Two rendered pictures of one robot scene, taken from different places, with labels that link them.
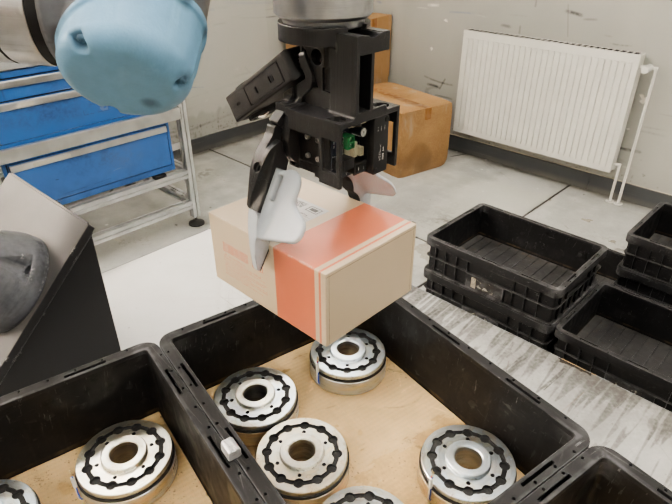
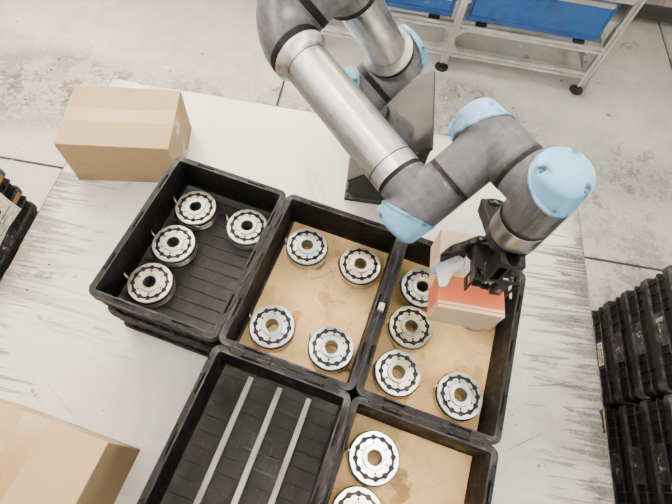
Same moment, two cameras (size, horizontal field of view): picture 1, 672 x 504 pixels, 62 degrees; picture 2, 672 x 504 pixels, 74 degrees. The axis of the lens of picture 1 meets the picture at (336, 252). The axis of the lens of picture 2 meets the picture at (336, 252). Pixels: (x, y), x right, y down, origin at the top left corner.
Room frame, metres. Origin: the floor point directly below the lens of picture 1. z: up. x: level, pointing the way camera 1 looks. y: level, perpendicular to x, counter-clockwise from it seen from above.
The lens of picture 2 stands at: (0.02, -0.08, 1.85)
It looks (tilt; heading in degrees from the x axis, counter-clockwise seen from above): 62 degrees down; 46
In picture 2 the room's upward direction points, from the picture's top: 10 degrees clockwise
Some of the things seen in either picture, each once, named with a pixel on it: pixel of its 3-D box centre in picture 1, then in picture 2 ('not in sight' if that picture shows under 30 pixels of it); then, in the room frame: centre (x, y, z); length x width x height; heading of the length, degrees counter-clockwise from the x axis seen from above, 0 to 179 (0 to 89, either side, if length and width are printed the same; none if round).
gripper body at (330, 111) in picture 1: (331, 101); (497, 256); (0.45, 0.00, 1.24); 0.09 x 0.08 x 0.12; 46
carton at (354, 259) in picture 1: (311, 251); (464, 279); (0.47, 0.02, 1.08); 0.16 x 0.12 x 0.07; 46
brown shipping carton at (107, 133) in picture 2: not in sight; (129, 135); (0.12, 0.97, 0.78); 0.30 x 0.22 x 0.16; 145
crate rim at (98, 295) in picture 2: not in sight; (195, 241); (0.11, 0.47, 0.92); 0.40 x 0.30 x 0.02; 35
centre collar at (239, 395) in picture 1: (255, 393); (422, 286); (0.50, 0.10, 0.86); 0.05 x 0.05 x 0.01
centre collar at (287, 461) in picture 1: (301, 451); (411, 326); (0.42, 0.04, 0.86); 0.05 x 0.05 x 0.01
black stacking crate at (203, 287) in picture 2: not in sight; (199, 251); (0.11, 0.47, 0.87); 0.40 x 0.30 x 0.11; 35
